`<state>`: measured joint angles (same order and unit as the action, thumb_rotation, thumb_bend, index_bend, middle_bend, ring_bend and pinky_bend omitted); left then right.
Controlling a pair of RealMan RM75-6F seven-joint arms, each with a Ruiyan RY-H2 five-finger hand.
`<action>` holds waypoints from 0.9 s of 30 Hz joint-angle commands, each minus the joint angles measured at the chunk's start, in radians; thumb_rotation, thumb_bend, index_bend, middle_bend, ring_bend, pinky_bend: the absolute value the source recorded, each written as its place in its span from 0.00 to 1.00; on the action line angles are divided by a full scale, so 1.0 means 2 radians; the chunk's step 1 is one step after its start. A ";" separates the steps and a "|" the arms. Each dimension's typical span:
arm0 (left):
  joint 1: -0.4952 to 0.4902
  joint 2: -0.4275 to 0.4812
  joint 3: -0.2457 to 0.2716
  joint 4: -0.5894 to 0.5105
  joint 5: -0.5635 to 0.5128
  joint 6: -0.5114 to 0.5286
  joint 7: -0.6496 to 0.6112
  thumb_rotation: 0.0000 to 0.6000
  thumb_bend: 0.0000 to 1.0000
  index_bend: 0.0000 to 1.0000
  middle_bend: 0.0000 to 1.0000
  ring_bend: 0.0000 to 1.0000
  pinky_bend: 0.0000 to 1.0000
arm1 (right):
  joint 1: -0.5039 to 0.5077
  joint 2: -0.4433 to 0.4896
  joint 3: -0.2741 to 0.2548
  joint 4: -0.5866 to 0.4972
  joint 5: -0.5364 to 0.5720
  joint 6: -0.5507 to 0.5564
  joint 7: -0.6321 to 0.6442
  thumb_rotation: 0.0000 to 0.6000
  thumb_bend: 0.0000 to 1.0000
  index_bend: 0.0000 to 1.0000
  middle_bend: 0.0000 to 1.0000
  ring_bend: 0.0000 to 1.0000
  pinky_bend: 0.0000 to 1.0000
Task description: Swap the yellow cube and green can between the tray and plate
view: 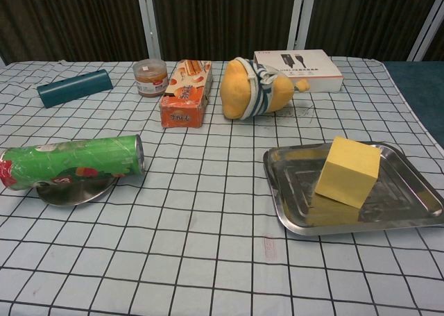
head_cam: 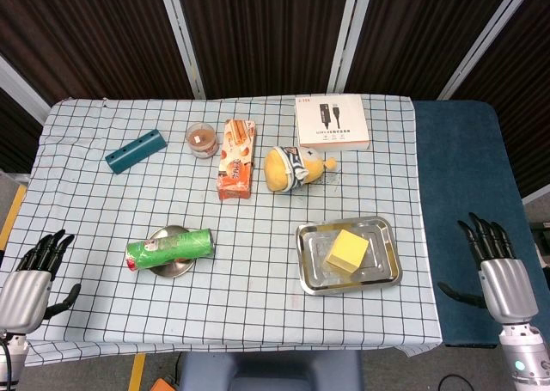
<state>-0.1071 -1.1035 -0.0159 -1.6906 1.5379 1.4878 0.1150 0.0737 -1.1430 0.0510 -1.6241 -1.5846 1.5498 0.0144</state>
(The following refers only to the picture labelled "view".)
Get yellow foam cube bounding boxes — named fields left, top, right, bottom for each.
left=314, top=137, right=382, bottom=210

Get green chip can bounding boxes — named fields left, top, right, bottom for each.
left=0, top=134, right=146, bottom=191

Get orange biscuit box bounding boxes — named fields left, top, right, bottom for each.
left=159, top=59, right=214, bottom=128

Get yellow plush toy striped shirt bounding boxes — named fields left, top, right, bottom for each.
left=220, top=56, right=311, bottom=119

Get checkered white tablecloth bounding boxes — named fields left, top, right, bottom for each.
left=0, top=57, right=444, bottom=316

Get rectangular steel tray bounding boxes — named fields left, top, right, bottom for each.
left=262, top=141, right=444, bottom=236

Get clear jar brown paste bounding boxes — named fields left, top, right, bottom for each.
left=133, top=59, right=168, bottom=97

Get round steel plate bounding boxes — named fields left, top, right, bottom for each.
left=34, top=175, right=117, bottom=208

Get teal plastic holder bar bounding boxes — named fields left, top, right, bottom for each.
left=36, top=69, right=114, bottom=108

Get white cable product box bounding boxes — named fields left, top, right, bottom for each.
left=253, top=49, right=345, bottom=93

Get white partition frame post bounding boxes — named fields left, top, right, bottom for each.
left=135, top=0, right=164, bottom=60
left=407, top=0, right=443, bottom=62
left=293, top=0, right=318, bottom=51

